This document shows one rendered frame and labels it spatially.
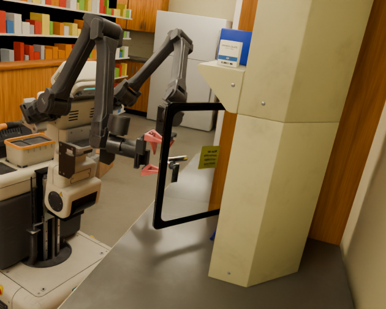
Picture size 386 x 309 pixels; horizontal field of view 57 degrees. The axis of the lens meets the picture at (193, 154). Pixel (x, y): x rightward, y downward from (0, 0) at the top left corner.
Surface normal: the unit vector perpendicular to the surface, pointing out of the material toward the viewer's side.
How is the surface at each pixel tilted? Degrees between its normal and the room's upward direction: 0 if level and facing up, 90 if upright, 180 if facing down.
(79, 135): 90
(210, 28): 90
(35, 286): 0
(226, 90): 90
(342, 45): 90
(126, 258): 0
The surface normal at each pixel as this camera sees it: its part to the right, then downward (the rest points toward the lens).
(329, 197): -0.26, 0.29
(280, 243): 0.49, 0.35
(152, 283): 0.14, -0.94
